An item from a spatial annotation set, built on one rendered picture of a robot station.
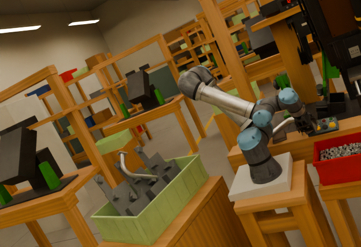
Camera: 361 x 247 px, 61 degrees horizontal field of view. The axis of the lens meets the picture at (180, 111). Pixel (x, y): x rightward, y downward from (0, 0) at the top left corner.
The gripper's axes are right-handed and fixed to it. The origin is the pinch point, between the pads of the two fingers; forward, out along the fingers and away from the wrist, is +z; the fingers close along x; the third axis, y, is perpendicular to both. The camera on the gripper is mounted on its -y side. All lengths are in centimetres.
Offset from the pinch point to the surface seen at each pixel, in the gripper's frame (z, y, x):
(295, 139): 4.5, 1.9, -9.1
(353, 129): 4.1, 3.9, 19.3
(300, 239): 96, 29, -40
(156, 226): -23, 50, -77
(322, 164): -15.5, 29.4, 5.4
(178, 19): 412, -893, -486
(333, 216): 4.0, 45.2, 2.4
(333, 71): -2.4, -30.2, 18.0
